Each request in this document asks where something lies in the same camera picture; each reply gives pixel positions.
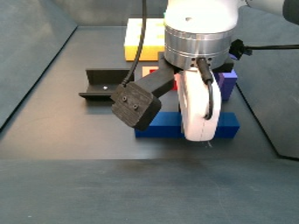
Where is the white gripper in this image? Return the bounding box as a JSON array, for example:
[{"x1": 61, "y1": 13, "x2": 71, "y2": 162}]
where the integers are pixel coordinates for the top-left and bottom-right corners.
[{"x1": 175, "y1": 67, "x2": 221, "y2": 142}]

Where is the blue rectangular block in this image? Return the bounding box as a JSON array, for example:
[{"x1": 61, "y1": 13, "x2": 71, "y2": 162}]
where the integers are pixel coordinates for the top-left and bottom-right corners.
[{"x1": 135, "y1": 112, "x2": 239, "y2": 138}]

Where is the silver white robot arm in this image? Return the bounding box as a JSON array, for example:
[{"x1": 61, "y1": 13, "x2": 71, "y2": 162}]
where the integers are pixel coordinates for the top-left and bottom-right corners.
[{"x1": 164, "y1": 0, "x2": 299, "y2": 142}]

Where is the yellow puzzle board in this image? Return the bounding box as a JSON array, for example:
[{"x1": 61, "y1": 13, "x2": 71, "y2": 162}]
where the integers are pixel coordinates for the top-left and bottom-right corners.
[{"x1": 124, "y1": 18, "x2": 164, "y2": 61}]

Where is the red puzzle block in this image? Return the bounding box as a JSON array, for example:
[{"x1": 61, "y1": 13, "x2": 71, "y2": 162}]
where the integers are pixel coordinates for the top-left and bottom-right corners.
[{"x1": 141, "y1": 66, "x2": 177, "y2": 90}]

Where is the purple puzzle block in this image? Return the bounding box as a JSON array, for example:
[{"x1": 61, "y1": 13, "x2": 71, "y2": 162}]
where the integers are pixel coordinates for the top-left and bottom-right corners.
[{"x1": 215, "y1": 70, "x2": 238, "y2": 101}]

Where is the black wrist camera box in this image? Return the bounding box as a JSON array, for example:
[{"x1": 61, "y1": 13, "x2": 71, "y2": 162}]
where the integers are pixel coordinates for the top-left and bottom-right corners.
[{"x1": 111, "y1": 52, "x2": 177, "y2": 130}]

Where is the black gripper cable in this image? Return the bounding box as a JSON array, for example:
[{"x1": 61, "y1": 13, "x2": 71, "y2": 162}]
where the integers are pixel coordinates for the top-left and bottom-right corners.
[{"x1": 196, "y1": 57, "x2": 215, "y2": 121}]

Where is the black camera cable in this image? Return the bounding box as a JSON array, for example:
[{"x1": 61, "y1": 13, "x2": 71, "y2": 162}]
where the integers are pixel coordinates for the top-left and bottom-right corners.
[{"x1": 120, "y1": 0, "x2": 148, "y2": 88}]

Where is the black side cable connector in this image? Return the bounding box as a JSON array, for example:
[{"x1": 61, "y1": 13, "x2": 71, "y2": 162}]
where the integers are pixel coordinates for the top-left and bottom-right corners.
[{"x1": 228, "y1": 39, "x2": 299, "y2": 60}]

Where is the black angle bracket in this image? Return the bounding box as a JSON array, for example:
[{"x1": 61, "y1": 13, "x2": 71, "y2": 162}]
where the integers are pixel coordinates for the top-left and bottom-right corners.
[{"x1": 79, "y1": 68, "x2": 128, "y2": 101}]

